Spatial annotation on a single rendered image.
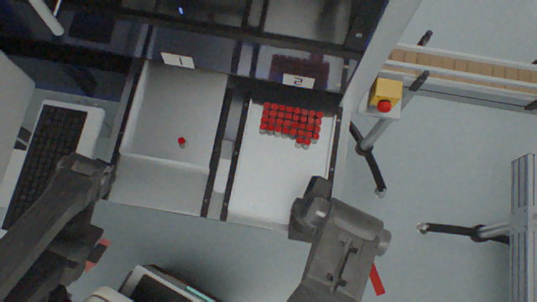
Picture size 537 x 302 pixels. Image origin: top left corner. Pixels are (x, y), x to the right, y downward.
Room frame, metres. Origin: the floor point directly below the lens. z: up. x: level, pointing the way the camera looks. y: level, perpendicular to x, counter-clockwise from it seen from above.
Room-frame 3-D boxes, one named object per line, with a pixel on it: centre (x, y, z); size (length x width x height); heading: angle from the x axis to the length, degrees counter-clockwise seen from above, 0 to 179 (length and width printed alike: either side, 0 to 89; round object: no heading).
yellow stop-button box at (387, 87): (0.58, -0.31, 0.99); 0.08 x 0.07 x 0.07; 177
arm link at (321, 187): (0.22, -0.12, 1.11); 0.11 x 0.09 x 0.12; 162
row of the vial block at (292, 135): (0.45, -0.06, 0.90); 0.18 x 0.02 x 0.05; 86
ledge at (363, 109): (0.62, -0.33, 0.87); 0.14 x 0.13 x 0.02; 177
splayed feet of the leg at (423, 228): (0.36, -1.01, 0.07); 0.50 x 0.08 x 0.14; 87
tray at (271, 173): (0.36, -0.05, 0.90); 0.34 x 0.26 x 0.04; 176
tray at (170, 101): (0.49, 0.28, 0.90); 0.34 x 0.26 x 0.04; 177
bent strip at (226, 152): (0.32, 0.12, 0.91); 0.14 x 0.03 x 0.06; 177
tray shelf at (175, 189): (0.41, 0.12, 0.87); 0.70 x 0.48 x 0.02; 87
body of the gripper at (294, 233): (0.18, -0.11, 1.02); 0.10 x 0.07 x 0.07; 176
